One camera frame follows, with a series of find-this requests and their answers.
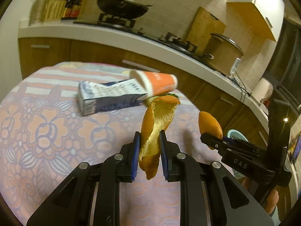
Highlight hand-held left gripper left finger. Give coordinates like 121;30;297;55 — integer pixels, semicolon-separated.
27;132;143;226

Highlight blue and white milk carton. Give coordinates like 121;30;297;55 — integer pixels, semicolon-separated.
78;78;149;117

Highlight long orange peel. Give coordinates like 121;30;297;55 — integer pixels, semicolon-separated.
138;96;181;181

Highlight dark window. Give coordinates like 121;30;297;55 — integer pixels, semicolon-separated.
265;16;301;115

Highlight person's right hand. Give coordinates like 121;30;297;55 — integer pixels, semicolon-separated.
242;176;280;218

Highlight white box with glass print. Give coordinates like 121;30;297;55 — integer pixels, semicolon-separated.
29;0;50;27

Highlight light blue plastic basket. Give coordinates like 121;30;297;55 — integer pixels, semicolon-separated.
226;129;250;147

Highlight yellow wall cabinet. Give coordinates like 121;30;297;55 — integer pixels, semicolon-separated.
226;0;285;42

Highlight orange and white paper cup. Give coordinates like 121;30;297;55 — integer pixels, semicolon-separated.
129;69;178;98

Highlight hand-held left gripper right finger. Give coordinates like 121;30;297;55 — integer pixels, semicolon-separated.
159;129;275;226

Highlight white power meter plug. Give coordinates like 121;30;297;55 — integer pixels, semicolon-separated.
229;57;242;76

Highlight black wok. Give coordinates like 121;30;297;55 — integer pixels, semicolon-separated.
96;0;154;21

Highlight black power cables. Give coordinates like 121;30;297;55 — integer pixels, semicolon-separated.
231;71;262;104

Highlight cream electric kettle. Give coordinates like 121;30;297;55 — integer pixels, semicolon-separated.
252;77;274;105

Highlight green leafy vegetable scrap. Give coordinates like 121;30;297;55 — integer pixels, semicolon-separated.
145;92;179;105

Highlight wooden cutting board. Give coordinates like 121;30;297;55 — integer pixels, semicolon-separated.
185;6;227;55

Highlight brown rice cooker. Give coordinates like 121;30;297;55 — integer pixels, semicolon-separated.
201;33;244;73

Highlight yellow cardboard box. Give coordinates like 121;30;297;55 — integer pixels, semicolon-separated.
44;0;67;22

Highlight white kitchen countertop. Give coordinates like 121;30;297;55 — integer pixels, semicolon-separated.
18;19;270;116

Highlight rounded orange peel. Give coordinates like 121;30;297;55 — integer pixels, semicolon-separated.
198;111;223;150

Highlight wooden base cabinets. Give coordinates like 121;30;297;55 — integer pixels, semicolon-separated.
17;37;271;147

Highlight black gas stove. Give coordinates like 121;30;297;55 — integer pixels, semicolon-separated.
74;13;213;69

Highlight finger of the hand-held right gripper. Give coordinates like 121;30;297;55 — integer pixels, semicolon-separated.
200;133;236;151
222;135;267;150

